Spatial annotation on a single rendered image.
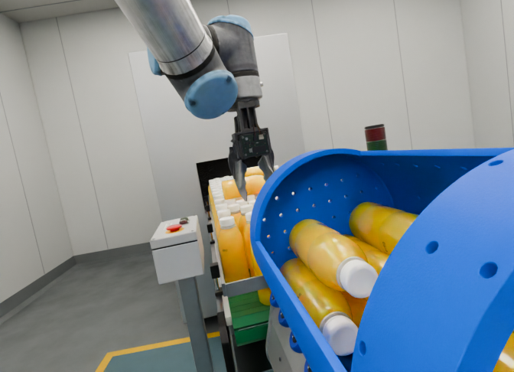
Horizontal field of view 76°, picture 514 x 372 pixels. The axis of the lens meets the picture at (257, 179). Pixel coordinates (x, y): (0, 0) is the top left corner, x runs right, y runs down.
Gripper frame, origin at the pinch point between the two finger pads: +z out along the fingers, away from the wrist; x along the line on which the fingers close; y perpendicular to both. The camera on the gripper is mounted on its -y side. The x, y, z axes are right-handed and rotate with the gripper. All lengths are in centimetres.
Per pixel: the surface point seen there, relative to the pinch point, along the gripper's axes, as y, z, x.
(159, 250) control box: 1.4, 8.0, -23.2
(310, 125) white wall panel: -385, -24, 148
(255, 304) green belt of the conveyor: 0.2, 25.5, -5.0
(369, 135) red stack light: -24.9, -7.6, 42.3
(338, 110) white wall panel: -380, -39, 192
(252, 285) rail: 4.5, 19.2, -5.1
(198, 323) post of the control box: -6.5, 30.1, -19.0
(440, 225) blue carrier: 59, -5, 0
